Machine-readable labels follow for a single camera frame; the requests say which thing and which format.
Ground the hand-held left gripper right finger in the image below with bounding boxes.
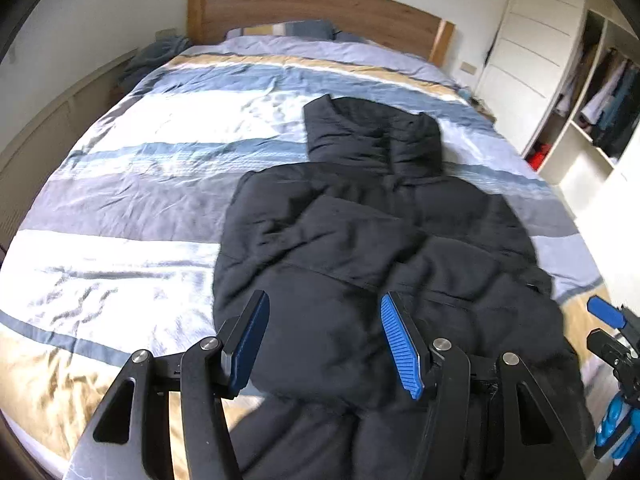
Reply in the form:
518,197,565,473
381,291,586,480

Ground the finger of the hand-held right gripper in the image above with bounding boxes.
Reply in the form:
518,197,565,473
586,296,633,332
586,328,630,368

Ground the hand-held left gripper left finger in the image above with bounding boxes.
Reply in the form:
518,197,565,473
70,290,271,480

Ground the black puffer jacket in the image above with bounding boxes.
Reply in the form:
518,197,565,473
212,94,596,480

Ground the row of hanging clothes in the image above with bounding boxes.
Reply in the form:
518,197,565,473
555,45,640,161

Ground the red bag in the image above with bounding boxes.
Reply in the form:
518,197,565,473
526,142,551,171

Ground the striped duvet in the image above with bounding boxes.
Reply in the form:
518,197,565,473
0,35,613,476

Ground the white wardrobe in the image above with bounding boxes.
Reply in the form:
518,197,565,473
472,0,640,281

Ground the grey-blue cloth heap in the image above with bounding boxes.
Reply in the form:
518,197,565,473
117,35,193,91

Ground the striped pillow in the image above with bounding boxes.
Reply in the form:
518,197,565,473
226,20,335,41

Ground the wooden headboard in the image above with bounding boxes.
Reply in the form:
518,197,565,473
187,0,456,67

